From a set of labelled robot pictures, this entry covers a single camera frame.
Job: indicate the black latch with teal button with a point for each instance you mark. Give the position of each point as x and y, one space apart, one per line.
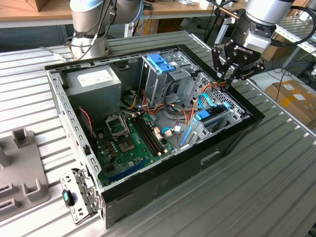
66 197

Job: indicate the CPU socket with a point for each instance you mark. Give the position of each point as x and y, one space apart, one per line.
126 145

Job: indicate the black case fan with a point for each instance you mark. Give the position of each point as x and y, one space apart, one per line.
85 128

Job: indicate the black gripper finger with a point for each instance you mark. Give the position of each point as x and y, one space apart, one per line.
256 69
216 59

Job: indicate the grey power supply unit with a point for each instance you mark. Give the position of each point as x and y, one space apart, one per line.
93 98

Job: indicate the metal slot cover bracket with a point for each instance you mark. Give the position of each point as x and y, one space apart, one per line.
81 187

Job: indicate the hard disk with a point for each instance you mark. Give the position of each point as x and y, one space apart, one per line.
203 115

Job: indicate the black PC case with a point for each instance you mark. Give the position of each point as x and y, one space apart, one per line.
172 177

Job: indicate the blue expansion slot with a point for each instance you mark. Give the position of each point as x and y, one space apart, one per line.
128 171

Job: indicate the grey metal drive cage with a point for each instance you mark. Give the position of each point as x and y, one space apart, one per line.
158 84

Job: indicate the brown cardboard box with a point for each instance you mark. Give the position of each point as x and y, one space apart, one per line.
279 55
170 26

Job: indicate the grey parts rack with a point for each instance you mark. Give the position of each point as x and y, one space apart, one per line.
24 160

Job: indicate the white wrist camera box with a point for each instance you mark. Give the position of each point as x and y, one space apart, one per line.
258 42

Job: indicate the black tripod leg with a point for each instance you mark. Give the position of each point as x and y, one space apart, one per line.
211 27

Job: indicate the metal frame slat table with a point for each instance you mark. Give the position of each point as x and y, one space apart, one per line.
291 30

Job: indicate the wooden desk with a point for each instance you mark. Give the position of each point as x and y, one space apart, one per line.
168 8

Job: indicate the blue plastic bay latch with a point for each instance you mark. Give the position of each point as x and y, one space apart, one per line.
159 63

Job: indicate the black RAM slot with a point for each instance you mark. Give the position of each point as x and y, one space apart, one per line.
144 138
151 134

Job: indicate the perforated metal disk bay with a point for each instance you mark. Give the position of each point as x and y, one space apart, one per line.
198 134

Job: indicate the brown wooden box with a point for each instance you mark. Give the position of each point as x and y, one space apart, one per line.
43 5

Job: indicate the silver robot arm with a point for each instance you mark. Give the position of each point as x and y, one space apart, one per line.
266 10

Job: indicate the green motherboard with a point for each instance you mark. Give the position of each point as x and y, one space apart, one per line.
138 158

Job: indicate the cardboard box with labels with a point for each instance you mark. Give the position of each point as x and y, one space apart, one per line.
291 103

